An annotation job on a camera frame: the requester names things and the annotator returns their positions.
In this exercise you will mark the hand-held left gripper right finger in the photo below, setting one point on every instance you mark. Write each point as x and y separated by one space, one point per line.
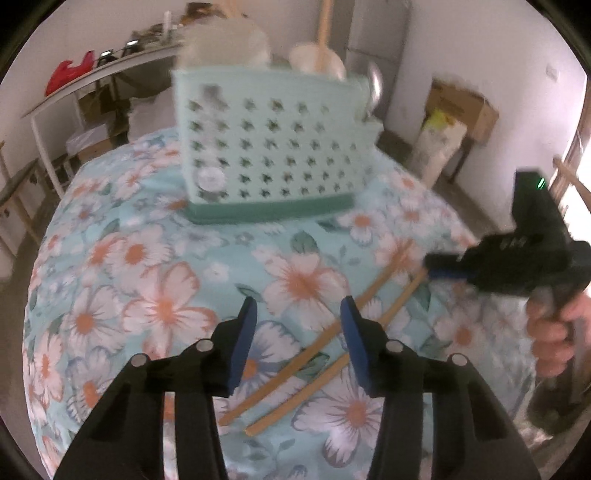
358 355

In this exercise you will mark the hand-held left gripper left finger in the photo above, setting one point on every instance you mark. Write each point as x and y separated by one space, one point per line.
242 346

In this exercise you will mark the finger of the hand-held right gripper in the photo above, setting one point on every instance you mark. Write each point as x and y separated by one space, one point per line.
445 267

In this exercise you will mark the wooden chopstick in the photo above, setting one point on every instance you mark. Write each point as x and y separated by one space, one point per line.
325 23
323 367
286 361

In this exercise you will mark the metal spoon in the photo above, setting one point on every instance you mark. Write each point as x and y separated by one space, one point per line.
375 85

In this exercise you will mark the green star-hole utensil basket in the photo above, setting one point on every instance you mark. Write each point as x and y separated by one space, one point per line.
277 152

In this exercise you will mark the beige plastic ladle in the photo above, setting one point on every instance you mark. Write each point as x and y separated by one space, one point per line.
314 57

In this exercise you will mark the beige rice paddle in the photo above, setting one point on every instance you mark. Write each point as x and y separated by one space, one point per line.
231 44

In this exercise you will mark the person's right hand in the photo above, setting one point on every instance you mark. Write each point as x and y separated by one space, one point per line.
547 341

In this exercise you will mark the wooden rod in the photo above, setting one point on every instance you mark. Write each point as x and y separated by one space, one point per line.
570 177

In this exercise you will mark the floral blue blanket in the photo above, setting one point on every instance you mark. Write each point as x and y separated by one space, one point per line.
138 277

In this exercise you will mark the white rice sack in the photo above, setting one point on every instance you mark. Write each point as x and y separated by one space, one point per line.
436 143

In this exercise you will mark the large cardboard box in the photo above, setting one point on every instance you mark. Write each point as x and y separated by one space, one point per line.
466 104

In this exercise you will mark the small cardboard box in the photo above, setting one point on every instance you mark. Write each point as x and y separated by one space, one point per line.
99 156

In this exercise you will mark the grey refrigerator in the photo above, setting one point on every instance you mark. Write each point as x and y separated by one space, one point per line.
388 27

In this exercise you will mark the white pillow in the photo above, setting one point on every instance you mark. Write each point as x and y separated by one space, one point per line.
152 115

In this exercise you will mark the plastic-wrapped box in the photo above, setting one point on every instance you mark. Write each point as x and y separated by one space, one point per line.
87 138

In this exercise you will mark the wooden chair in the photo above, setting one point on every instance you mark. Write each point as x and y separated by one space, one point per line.
18 184

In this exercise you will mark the small black device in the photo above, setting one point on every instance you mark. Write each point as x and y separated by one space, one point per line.
131 45
104 56

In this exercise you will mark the red plastic bag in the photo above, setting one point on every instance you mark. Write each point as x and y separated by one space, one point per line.
67 76

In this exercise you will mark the glass jar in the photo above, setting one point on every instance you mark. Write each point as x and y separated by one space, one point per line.
167 23

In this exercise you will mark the white metal-frame table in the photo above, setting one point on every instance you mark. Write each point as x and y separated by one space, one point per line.
106 70

